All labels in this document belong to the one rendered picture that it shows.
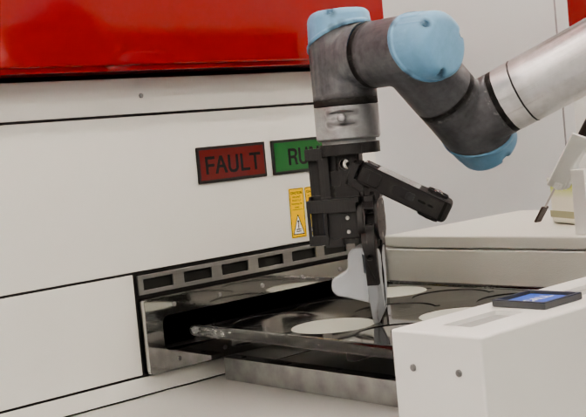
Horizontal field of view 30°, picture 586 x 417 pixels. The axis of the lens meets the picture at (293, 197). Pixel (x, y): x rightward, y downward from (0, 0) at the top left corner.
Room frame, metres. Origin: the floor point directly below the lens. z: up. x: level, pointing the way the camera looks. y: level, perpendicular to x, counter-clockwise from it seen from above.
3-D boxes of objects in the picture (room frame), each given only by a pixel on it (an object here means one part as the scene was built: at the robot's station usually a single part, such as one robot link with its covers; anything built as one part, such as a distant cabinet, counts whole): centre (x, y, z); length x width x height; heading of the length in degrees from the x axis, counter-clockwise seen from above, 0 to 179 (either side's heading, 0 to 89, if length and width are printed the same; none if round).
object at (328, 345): (1.23, 0.02, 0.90); 0.37 x 0.01 x 0.01; 42
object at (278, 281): (1.50, 0.04, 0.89); 0.44 x 0.02 x 0.10; 132
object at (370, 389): (1.23, -0.06, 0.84); 0.50 x 0.02 x 0.03; 42
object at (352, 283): (1.26, -0.06, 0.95); 0.06 x 0.03 x 0.09; 78
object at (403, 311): (1.36, -0.11, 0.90); 0.34 x 0.34 x 0.01; 42
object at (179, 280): (1.51, 0.04, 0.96); 0.44 x 0.01 x 0.02; 132
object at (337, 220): (1.28, -0.06, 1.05); 0.09 x 0.08 x 0.12; 78
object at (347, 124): (1.27, -0.07, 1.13); 0.08 x 0.08 x 0.05
